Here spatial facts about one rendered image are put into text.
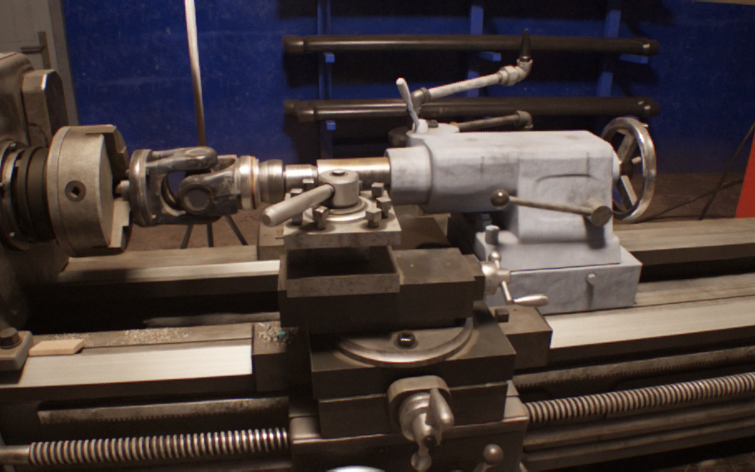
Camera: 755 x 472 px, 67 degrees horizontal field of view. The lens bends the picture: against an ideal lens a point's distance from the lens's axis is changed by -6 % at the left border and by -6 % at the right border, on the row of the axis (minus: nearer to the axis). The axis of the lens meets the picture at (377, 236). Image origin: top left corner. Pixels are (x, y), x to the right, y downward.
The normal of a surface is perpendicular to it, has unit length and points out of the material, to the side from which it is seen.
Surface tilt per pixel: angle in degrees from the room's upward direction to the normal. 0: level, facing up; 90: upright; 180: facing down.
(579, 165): 82
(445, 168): 86
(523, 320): 0
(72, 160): 43
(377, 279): 90
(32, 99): 90
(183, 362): 36
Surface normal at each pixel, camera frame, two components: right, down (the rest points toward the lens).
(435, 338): 0.01, -0.91
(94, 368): 0.10, -0.50
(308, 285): 0.11, 0.41
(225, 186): 0.47, 0.37
